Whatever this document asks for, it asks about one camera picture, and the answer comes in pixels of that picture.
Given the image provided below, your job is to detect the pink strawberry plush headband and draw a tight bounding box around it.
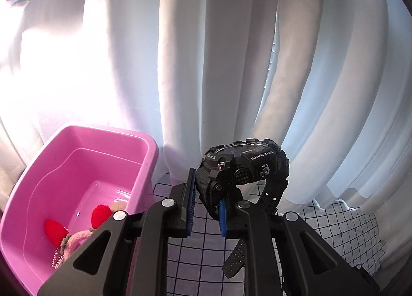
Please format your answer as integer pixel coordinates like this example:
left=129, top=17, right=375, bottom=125
left=43, top=200, right=128, bottom=263

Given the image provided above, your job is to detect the pearl bow hair clip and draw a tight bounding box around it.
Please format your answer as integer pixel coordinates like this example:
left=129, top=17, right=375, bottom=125
left=52, top=249, right=65, bottom=269

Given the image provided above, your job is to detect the pink plastic tub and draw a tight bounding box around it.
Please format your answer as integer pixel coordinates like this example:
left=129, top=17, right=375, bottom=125
left=1, top=126, right=159, bottom=295

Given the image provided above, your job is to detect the black digital wristwatch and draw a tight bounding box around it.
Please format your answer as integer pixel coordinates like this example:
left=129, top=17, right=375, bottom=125
left=195, top=137, right=291, bottom=280

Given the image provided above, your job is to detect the white curtain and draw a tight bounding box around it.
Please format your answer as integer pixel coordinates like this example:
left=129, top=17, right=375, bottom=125
left=1, top=0, right=411, bottom=267

